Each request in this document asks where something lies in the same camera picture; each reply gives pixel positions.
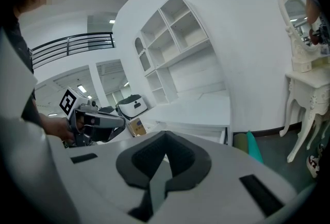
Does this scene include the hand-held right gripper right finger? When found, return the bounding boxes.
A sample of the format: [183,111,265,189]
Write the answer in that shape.
[149,130,297,224]

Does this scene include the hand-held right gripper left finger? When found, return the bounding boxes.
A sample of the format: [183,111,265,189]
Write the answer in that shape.
[67,130,166,224]

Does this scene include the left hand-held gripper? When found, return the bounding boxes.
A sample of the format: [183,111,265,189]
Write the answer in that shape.
[59,86,127,148]

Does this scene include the large white drawer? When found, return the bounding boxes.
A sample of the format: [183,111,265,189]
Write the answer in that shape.
[146,121,229,146]

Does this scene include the person's left forearm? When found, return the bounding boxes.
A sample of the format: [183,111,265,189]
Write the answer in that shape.
[37,111,56,136]

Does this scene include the white desk with hutch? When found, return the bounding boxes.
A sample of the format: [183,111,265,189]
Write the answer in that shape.
[134,0,232,146]

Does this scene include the person's left hand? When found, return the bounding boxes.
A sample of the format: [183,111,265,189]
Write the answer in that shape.
[51,114,85,141]

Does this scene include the white black-topped robot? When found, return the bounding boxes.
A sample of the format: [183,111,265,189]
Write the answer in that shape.
[115,94,152,119]

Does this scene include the brown cardboard box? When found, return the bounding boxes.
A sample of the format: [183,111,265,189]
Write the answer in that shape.
[127,117,147,138]

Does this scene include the olive rolled mat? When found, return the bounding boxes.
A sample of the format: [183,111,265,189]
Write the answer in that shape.
[233,133,250,154]

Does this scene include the teal rolled mat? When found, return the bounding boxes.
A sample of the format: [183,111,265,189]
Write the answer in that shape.
[246,130,264,164]

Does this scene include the black railing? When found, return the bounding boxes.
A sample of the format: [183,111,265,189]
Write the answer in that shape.
[28,31,114,70]

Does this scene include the ornate white vanity table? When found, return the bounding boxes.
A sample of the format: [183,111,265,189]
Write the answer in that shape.
[277,0,330,163]

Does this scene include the oval vanity mirror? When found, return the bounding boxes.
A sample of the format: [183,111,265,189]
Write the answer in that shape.
[277,0,322,53]

